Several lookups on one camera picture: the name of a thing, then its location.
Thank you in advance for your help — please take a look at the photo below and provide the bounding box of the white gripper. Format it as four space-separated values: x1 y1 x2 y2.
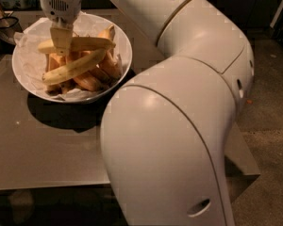
40 0 82 56

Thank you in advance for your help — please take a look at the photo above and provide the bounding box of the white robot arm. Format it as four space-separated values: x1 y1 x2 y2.
100 0 254 226

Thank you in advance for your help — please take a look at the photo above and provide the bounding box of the white bowl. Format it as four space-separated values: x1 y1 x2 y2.
12 18 132 104

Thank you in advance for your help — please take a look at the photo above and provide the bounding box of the white paper liner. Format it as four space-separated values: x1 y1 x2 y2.
12 12 132 104

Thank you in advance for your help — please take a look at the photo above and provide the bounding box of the dark basket at left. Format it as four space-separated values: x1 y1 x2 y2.
0 16 23 54

